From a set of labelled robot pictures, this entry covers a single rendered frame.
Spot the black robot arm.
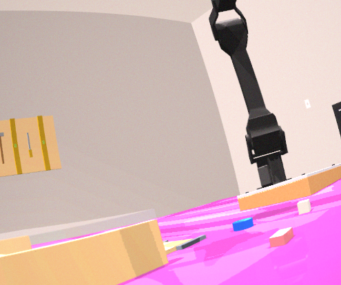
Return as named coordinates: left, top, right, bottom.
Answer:
left=209, top=0, right=292, bottom=190

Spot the small white cube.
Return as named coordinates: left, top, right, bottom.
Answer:
left=297, top=199, right=311, bottom=215

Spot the small salmon-pink block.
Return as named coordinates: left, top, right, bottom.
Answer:
left=269, top=227, right=294, bottom=248

